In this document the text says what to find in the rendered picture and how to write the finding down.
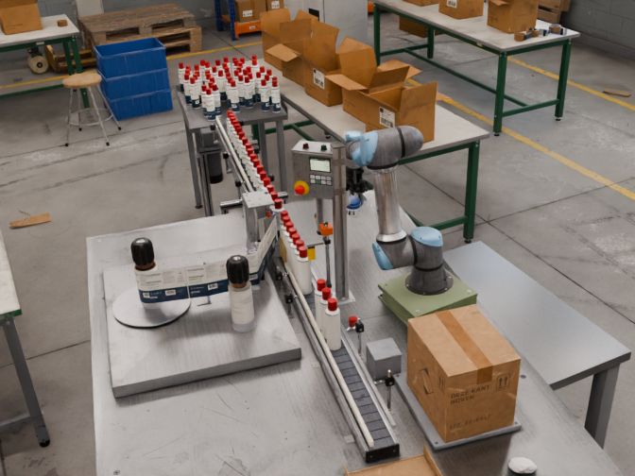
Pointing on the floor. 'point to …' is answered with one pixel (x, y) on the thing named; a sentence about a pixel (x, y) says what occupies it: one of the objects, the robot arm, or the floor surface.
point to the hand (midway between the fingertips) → (352, 204)
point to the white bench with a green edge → (9, 306)
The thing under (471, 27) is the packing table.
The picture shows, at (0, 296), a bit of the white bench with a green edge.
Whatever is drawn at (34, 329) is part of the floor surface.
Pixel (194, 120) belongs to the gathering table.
